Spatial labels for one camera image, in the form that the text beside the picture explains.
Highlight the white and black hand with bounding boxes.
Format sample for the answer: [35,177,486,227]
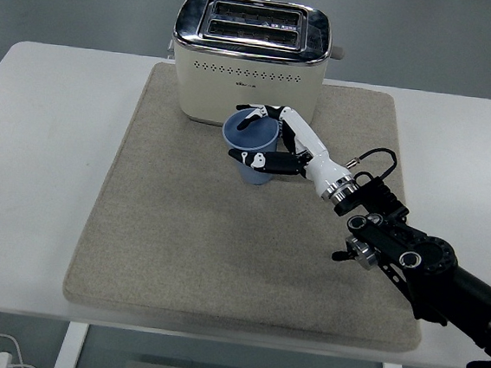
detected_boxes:
[224,100,359,202]

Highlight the light blue plastic cup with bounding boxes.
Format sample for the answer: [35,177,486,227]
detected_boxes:
[217,107,283,190]

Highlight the cream and chrome toaster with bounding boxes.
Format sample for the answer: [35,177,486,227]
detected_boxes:
[160,0,351,141]

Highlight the beige felt mat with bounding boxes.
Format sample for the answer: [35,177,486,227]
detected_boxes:
[60,54,447,355]

